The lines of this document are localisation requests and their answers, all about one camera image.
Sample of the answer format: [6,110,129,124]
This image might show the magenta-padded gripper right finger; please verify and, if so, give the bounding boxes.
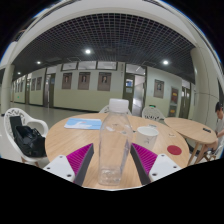
[130,142,183,186]

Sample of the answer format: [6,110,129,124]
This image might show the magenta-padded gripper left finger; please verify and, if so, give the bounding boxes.
[43,142,95,187]

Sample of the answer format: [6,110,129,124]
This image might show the clear plastic bottle white cap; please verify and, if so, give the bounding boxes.
[97,98,134,187]

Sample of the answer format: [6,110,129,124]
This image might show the flat round red coaster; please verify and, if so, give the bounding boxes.
[166,144,183,156]

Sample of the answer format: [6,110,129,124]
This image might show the black bag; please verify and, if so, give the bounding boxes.
[9,115,48,158]

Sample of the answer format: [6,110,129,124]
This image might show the round wooden table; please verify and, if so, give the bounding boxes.
[163,116,218,167]

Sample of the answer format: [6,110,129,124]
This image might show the light blue booklet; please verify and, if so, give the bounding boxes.
[63,117,103,131]

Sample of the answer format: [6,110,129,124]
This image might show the person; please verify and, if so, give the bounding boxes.
[212,101,224,152]

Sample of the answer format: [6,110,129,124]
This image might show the round ceiling lights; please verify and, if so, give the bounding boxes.
[35,48,170,66]

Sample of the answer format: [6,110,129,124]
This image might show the framed wall portraits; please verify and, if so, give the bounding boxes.
[13,71,180,105]

